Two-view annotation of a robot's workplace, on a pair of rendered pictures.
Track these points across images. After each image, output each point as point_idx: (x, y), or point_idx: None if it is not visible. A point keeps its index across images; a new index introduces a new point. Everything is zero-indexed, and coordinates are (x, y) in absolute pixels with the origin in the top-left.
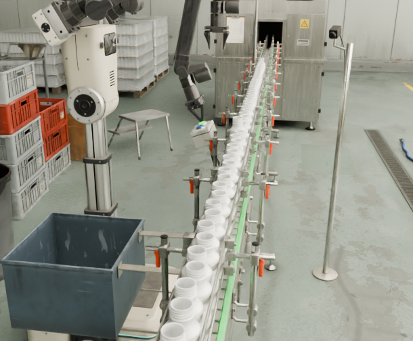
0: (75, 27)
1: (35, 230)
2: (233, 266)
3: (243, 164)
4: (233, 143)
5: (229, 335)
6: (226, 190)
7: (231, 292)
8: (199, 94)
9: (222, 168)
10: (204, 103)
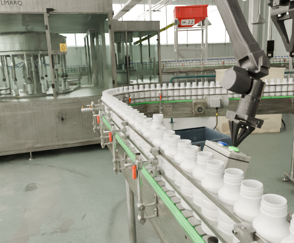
0: None
1: (220, 133)
2: (108, 118)
3: (129, 125)
4: (142, 116)
5: (110, 144)
6: (120, 107)
7: (108, 127)
8: (238, 109)
9: (129, 107)
10: (233, 123)
